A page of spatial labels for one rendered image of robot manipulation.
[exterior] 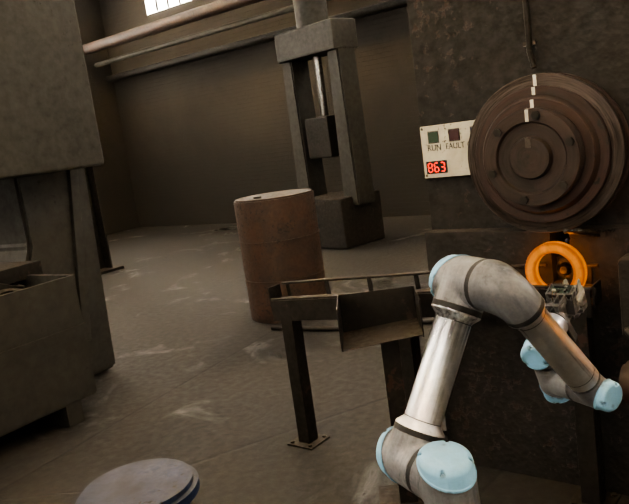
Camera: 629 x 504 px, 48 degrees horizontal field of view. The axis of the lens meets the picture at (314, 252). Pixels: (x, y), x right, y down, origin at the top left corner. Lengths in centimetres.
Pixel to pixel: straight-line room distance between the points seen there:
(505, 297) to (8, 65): 296
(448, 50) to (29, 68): 228
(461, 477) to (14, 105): 300
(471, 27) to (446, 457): 144
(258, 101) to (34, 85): 728
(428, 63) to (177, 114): 999
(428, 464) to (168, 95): 1126
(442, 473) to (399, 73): 825
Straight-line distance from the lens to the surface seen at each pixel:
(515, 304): 153
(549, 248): 227
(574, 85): 216
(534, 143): 211
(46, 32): 410
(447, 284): 160
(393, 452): 162
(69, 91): 411
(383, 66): 962
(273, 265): 484
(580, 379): 172
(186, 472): 200
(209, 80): 1170
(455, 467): 150
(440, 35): 250
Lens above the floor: 127
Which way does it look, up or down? 9 degrees down
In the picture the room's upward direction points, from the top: 8 degrees counter-clockwise
